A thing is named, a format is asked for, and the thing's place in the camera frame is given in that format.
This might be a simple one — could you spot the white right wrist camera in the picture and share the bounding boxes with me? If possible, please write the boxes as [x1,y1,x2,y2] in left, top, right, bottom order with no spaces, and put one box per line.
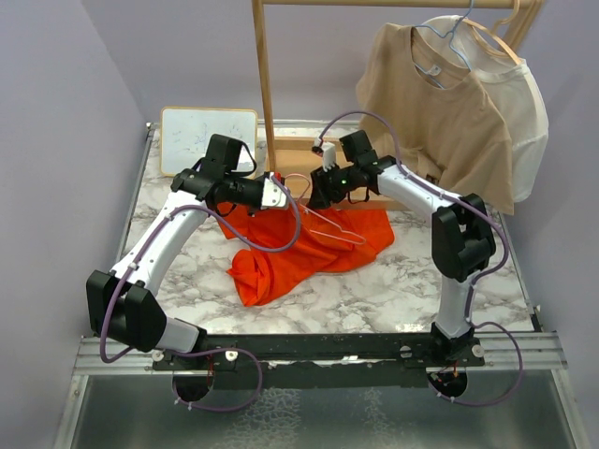
[312,141,337,172]

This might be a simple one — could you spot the black mounting rail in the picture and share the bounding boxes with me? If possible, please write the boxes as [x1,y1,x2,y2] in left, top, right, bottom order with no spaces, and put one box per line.
[153,332,484,390]

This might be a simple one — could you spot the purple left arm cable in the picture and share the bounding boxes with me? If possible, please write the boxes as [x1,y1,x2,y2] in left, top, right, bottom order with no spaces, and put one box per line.
[98,172,303,414]

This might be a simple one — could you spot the aluminium table frame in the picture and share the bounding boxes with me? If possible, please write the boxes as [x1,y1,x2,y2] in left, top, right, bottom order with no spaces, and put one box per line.
[51,122,591,449]

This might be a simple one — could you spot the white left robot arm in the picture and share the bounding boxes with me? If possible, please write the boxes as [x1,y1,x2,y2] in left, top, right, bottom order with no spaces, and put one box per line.
[86,134,264,369]

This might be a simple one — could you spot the blue wire hanger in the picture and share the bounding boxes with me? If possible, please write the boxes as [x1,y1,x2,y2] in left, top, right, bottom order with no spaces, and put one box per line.
[415,0,475,89]

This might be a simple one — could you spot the beige t-shirt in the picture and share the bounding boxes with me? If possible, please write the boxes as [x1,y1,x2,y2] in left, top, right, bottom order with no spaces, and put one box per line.
[356,23,514,214]

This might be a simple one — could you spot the small whiteboard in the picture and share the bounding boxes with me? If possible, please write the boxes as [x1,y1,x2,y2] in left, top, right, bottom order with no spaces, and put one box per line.
[160,107,258,177]

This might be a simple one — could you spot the orange t-shirt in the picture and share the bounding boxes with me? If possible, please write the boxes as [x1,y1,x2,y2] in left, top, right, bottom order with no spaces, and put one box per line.
[227,209,394,307]

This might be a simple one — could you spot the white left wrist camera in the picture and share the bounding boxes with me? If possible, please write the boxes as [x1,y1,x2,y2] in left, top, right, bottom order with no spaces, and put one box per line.
[260,171,289,210]

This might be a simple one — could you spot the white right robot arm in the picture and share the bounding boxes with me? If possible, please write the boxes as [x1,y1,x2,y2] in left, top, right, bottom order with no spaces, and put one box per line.
[308,131,496,366]

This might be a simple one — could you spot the white t-shirt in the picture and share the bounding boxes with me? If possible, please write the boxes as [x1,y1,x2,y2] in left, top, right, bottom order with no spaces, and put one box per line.
[418,15,548,202]

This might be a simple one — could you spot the wooden hanger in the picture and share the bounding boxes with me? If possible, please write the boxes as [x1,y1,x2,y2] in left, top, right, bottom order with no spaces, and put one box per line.
[462,0,523,65]

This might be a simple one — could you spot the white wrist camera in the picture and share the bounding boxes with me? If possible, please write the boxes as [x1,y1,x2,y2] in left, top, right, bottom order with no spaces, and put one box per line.
[312,141,337,172]
[260,171,289,210]

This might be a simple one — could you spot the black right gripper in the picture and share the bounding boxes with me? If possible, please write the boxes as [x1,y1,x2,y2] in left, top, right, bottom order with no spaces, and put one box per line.
[308,162,359,210]

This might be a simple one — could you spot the wooden clothes rack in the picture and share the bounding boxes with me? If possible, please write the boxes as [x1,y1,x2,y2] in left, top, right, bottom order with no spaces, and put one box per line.
[252,1,544,176]

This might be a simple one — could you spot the pink wire hanger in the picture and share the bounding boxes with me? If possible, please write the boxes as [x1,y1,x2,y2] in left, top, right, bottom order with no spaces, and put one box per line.
[285,173,366,245]

